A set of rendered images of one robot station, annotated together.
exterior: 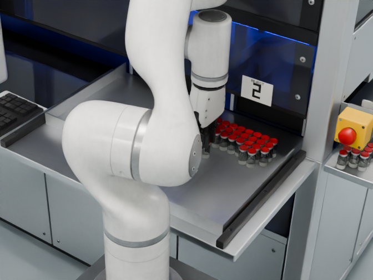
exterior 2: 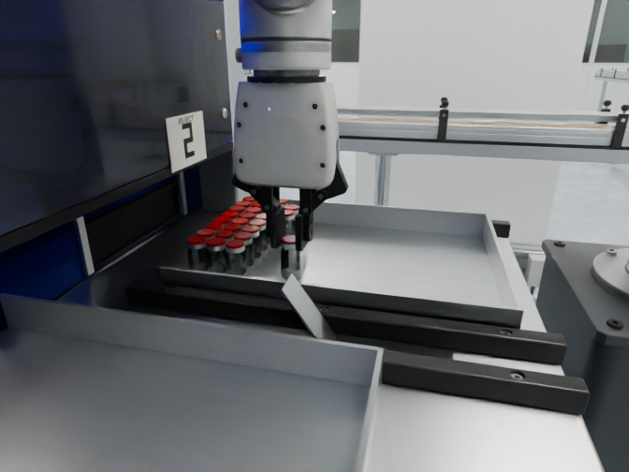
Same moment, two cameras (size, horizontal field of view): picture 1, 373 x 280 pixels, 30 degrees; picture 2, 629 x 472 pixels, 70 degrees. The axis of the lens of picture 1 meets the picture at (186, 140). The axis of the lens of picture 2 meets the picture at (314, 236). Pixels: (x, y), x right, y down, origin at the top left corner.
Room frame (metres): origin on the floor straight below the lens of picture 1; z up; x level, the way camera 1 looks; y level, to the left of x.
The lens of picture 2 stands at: (1.51, 0.39, 1.11)
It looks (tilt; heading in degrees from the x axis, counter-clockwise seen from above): 22 degrees down; 252
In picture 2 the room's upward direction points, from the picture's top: straight up
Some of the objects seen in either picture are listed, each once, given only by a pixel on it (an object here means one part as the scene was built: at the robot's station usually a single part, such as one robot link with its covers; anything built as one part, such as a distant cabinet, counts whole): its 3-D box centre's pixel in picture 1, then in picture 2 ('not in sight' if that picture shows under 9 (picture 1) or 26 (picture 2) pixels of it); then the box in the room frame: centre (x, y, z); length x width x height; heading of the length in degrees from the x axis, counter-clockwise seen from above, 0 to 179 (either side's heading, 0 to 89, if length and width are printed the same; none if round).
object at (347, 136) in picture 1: (347, 135); not in sight; (1.33, -0.37, 0.99); 0.04 x 0.04 x 0.04; 58
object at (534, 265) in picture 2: not in sight; (548, 272); (0.43, -0.56, 0.50); 0.12 x 0.05 x 0.09; 148
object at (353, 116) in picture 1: (355, 126); not in sight; (1.37, -0.40, 0.99); 0.08 x 0.07 x 0.07; 148
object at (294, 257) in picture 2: (205, 149); (290, 258); (1.39, -0.05, 0.90); 0.02 x 0.02 x 0.04
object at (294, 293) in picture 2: not in sight; (368, 321); (1.36, 0.10, 0.91); 0.14 x 0.03 x 0.06; 148
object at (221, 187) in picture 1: (212, 170); (348, 250); (1.31, -0.06, 0.90); 0.34 x 0.26 x 0.04; 148
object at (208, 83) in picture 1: (210, 74); (284, 58); (1.39, -0.05, 1.11); 0.09 x 0.08 x 0.03; 148
